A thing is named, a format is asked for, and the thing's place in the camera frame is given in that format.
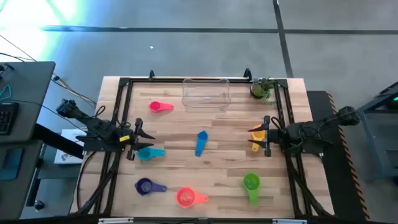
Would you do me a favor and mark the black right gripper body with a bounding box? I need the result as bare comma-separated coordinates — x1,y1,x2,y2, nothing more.
268,125,292,149

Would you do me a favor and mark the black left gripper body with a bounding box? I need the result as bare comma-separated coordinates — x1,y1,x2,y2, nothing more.
116,127,137,152

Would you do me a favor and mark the teal measuring cup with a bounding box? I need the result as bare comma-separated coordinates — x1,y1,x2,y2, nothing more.
136,147,167,162

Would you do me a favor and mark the yellow measuring cup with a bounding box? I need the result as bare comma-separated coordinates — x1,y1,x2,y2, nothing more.
250,124,267,152

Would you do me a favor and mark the pink measuring cup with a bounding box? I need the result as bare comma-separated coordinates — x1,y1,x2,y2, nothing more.
148,101,175,113

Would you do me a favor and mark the green measuring cup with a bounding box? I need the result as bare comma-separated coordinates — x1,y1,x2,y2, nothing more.
242,172,261,206

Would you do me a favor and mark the purple measuring cup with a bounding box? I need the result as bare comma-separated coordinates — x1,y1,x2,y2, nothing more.
134,177,168,197

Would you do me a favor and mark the blue measuring cup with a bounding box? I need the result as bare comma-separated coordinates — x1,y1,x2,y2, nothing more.
195,129,208,157

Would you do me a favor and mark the orange measuring cup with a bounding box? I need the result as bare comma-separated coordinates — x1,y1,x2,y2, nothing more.
175,186,209,209

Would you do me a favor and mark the clear plastic basket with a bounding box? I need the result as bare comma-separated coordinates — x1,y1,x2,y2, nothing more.
182,78,231,109

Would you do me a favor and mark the small potted green plant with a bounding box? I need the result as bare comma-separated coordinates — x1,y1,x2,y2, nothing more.
250,77,277,103

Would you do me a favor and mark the white cardboard box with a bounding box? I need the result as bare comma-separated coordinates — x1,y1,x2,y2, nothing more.
54,129,86,165

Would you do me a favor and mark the black support beam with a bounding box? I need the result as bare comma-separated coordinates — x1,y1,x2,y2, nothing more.
32,123,85,159

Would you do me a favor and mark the black hazard-edged floor mat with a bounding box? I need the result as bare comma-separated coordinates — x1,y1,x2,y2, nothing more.
306,90,371,222

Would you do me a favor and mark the grey metal cart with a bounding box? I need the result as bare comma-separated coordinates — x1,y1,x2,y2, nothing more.
341,81,398,183

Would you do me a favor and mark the dark grey desk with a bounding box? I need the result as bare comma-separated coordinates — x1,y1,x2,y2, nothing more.
0,139,44,220
0,61,56,144

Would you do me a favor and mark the dark blue pad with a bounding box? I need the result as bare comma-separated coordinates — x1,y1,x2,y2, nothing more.
0,147,25,181

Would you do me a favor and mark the device with green light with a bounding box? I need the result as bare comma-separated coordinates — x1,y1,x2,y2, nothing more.
385,93,398,110

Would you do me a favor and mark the black keyboard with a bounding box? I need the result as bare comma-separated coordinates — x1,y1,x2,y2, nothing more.
0,101,20,136

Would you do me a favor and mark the teal loop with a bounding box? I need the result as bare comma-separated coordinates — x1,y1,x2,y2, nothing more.
0,84,12,101

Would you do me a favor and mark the black cable bundle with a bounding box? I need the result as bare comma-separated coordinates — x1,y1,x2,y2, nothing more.
285,154,333,217
76,151,121,215

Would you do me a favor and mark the silver metal bracket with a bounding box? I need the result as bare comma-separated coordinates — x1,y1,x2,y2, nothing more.
272,218,308,224
98,217,134,224

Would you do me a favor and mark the thin black floor cable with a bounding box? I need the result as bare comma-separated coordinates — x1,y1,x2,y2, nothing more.
49,73,98,108

